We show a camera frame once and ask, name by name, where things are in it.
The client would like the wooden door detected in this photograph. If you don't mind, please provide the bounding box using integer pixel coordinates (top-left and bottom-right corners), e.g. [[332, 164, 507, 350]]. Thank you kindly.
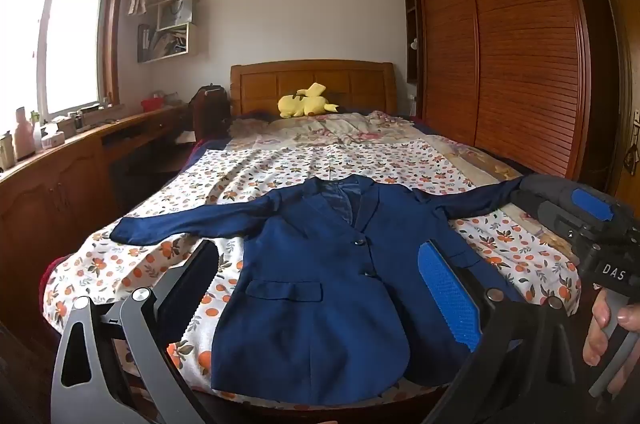
[[585, 0, 640, 205]]

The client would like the pink bottle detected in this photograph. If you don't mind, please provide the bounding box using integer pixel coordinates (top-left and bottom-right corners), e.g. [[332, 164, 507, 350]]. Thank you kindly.
[[14, 106, 36, 162]]

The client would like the wood framed window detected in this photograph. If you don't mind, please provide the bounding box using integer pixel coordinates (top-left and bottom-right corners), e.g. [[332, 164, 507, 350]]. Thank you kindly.
[[0, 0, 131, 120]]

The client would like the white wall shelf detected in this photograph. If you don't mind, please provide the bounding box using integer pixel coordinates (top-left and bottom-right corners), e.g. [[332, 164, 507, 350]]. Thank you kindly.
[[136, 0, 210, 65]]

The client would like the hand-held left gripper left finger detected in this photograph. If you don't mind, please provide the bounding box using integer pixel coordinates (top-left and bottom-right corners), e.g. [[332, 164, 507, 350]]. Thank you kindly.
[[50, 239, 221, 424]]

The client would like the wooden desk cabinet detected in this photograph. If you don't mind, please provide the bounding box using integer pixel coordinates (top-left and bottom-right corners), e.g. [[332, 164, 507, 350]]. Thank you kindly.
[[0, 101, 198, 305]]

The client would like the yellow plush toy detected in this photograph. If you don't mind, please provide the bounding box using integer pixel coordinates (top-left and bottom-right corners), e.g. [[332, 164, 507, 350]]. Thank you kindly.
[[278, 82, 340, 120]]

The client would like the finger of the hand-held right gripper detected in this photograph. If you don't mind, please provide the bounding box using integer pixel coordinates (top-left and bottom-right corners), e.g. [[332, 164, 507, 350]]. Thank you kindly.
[[511, 175, 617, 226]]

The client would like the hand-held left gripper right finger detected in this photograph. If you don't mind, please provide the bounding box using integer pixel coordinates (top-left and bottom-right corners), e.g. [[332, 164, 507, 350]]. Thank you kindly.
[[416, 241, 577, 424]]

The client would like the black bag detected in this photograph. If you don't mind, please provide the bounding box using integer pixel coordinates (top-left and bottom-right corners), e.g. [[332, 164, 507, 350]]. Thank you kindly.
[[192, 83, 232, 142]]

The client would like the dark red cloth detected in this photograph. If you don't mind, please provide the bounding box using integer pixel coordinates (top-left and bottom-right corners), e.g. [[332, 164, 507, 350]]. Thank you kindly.
[[40, 254, 71, 305]]

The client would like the beige floral quilt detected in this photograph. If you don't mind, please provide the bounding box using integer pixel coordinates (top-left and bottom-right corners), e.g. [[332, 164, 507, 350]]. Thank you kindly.
[[230, 109, 526, 185]]

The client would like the wooden slatted wardrobe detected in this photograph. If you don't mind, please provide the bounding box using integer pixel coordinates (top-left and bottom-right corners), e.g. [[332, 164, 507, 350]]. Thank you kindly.
[[400, 0, 608, 192]]

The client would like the white paper bag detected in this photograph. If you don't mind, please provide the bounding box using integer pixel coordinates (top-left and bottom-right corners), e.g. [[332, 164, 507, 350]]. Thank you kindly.
[[160, 0, 193, 30]]

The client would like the person's right hand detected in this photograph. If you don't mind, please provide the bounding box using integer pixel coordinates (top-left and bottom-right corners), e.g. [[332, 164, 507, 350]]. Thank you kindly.
[[581, 290, 640, 396]]

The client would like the tissue box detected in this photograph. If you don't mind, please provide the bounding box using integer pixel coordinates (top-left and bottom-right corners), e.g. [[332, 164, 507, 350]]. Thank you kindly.
[[41, 126, 66, 150]]

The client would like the navy blue blazer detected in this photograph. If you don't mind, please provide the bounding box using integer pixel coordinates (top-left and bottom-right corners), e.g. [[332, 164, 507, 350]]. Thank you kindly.
[[110, 174, 538, 406]]

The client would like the wooden bed headboard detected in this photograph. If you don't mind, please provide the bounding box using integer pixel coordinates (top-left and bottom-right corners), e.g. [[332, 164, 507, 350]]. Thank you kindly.
[[230, 60, 398, 117]]

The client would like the small grey bottle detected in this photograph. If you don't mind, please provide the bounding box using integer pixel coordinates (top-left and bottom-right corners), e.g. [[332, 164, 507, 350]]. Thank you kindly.
[[0, 131, 15, 170]]

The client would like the orange fruit print bedsheet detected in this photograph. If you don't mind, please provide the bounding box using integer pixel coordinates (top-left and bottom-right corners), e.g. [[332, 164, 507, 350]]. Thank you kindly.
[[44, 136, 581, 407]]

